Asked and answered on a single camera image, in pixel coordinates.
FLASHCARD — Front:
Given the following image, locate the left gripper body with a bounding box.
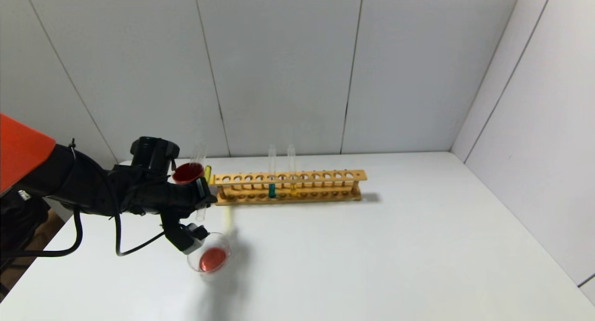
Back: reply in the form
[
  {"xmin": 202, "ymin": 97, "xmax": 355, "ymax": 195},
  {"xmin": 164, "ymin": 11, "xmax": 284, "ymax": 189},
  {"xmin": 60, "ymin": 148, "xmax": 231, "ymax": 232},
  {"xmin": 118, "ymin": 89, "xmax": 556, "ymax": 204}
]
[{"xmin": 167, "ymin": 177, "xmax": 212, "ymax": 215}]

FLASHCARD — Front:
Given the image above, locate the test tube with yellow pigment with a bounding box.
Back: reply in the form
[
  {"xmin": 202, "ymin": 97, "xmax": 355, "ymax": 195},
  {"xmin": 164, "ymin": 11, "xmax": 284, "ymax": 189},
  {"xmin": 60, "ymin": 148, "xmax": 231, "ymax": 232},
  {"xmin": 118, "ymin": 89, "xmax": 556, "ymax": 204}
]
[
  {"xmin": 196, "ymin": 165, "xmax": 213, "ymax": 222},
  {"xmin": 287, "ymin": 144, "xmax": 298, "ymax": 197}
]

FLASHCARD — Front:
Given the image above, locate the test tube with green pigment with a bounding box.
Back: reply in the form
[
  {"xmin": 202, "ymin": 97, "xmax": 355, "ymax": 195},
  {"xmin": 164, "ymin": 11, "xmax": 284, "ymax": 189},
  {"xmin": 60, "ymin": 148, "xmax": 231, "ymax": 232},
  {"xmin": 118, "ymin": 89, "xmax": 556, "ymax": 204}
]
[{"xmin": 268, "ymin": 145, "xmax": 277, "ymax": 199}]

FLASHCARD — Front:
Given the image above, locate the wooden test tube rack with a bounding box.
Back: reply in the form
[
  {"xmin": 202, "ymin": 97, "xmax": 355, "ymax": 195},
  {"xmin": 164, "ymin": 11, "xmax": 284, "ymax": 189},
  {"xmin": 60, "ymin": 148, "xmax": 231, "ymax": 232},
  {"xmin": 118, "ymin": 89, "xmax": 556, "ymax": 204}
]
[{"xmin": 210, "ymin": 170, "xmax": 368, "ymax": 206}]

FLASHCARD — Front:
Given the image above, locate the dark red plastic cup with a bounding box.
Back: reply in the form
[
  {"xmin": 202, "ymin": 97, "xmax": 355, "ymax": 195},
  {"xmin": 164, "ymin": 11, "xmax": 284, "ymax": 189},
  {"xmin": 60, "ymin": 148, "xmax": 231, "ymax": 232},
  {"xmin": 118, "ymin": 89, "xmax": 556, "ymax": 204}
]
[{"xmin": 172, "ymin": 163, "xmax": 205, "ymax": 185}]

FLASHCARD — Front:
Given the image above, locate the clear glass beaker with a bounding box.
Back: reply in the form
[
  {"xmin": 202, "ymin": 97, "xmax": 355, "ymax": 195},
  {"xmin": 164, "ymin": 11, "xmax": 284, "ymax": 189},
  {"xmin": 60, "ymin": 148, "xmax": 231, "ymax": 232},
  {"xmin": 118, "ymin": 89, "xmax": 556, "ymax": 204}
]
[{"xmin": 187, "ymin": 232, "xmax": 233, "ymax": 282}]

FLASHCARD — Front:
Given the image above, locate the black camera cable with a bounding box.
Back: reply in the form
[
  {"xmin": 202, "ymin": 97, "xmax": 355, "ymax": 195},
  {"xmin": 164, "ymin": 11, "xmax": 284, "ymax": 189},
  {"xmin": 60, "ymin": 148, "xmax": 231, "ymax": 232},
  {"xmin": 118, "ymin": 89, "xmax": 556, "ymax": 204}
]
[{"xmin": 113, "ymin": 205, "xmax": 166, "ymax": 257}]

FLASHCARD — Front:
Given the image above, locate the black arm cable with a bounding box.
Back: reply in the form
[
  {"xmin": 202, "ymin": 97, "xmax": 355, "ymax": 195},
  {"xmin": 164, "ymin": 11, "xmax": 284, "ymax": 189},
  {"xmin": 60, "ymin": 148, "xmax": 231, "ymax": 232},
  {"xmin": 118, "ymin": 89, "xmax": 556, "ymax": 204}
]
[{"xmin": 0, "ymin": 209, "xmax": 84, "ymax": 259}]

